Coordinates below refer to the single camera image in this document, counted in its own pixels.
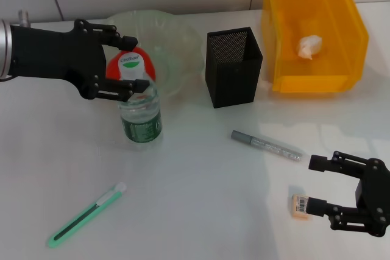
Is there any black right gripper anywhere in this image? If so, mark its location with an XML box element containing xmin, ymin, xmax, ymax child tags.
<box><xmin>306</xmin><ymin>150</ymin><xmax>390</xmax><ymax>238</ymax></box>

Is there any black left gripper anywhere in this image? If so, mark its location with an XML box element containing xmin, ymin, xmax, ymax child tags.
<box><xmin>9</xmin><ymin>18</ymin><xmax>150</xmax><ymax>103</ymax></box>

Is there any orange toy fruit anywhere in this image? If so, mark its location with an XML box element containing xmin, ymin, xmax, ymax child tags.
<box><xmin>105</xmin><ymin>46</ymin><xmax>157</xmax><ymax>89</ymax></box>

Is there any clear green-label water bottle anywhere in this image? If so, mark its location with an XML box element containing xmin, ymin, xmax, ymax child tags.
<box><xmin>117</xmin><ymin>53</ymin><xmax>163</xmax><ymax>151</ymax></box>

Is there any white paper ball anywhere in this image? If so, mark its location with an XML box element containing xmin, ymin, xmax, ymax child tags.
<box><xmin>297</xmin><ymin>35</ymin><xmax>324</xmax><ymax>60</ymax></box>

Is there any beige eraser with barcode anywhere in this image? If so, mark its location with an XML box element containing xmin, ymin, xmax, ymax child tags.
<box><xmin>291</xmin><ymin>193</ymin><xmax>312</xmax><ymax>220</ymax></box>

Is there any green glass fruit plate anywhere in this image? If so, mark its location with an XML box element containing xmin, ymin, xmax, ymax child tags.
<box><xmin>105</xmin><ymin>10</ymin><xmax>204</xmax><ymax>98</ymax></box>

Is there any silver marker pen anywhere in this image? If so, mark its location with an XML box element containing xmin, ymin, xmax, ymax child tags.
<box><xmin>230</xmin><ymin>130</ymin><xmax>303</xmax><ymax>163</ymax></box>

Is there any black mesh pen holder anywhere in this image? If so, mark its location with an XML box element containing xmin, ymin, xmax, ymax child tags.
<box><xmin>205</xmin><ymin>26</ymin><xmax>263</xmax><ymax>109</ymax></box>

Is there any yellow plastic bin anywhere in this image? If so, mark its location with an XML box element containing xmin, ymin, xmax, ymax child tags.
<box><xmin>260</xmin><ymin>0</ymin><xmax>370</xmax><ymax>93</ymax></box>

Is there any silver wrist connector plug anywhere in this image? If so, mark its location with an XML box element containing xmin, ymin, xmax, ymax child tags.
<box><xmin>17</xmin><ymin>10</ymin><xmax>31</xmax><ymax>27</ymax></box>

